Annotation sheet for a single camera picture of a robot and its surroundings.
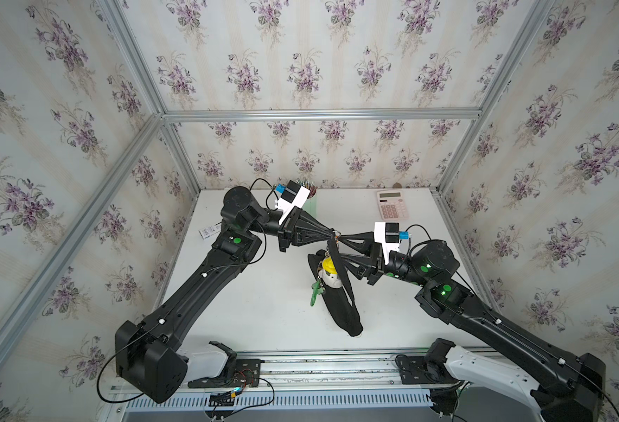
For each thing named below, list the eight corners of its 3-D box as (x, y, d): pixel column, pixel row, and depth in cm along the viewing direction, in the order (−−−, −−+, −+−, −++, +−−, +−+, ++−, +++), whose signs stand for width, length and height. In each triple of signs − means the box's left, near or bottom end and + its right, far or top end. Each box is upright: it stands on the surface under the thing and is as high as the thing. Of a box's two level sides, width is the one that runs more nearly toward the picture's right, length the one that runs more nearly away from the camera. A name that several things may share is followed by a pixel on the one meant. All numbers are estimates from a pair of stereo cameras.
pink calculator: (382, 220, 111) (383, 215, 109) (376, 194, 121) (377, 190, 119) (408, 220, 111) (410, 216, 109) (400, 194, 121) (402, 190, 119)
